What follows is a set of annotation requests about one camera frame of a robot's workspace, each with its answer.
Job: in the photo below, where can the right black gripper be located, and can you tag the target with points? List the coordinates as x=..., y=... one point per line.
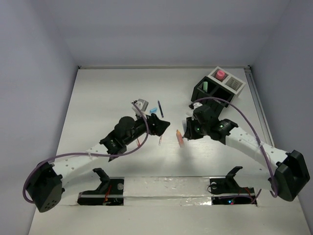
x=190, y=132

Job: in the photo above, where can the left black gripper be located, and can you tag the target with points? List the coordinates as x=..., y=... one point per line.
x=155, y=126

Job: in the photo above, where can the green highlighter marker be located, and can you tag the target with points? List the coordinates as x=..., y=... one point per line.
x=205, y=86

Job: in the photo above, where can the blue highlighter marker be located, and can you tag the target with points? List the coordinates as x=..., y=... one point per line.
x=184, y=125

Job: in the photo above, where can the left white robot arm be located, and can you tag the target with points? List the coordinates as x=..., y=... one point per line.
x=46, y=183

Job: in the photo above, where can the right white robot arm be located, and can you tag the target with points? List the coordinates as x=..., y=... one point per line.
x=286, y=173

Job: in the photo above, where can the orange highlighter marker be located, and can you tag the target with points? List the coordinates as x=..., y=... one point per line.
x=180, y=139

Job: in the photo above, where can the purple pen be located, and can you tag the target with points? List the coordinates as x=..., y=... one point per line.
x=160, y=108

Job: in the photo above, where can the black two-compartment pen holder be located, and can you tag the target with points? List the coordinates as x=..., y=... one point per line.
x=214, y=90

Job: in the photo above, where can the white grey tray box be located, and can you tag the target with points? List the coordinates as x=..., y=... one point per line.
x=230, y=82

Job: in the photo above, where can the pink cylinder sharpener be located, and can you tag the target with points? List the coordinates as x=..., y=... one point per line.
x=220, y=75

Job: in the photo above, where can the foil tape strip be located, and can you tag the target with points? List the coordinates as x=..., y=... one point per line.
x=166, y=191

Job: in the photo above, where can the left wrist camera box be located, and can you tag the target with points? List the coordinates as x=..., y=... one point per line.
x=140, y=104

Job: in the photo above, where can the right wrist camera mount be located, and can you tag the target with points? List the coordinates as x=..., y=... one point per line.
x=195, y=105

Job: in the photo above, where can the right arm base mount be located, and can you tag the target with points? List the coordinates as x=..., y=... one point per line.
x=226, y=191

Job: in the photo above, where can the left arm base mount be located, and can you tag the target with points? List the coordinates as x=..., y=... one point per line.
x=108, y=193

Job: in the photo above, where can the aluminium rail right edge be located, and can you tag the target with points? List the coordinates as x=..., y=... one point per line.
x=258, y=105

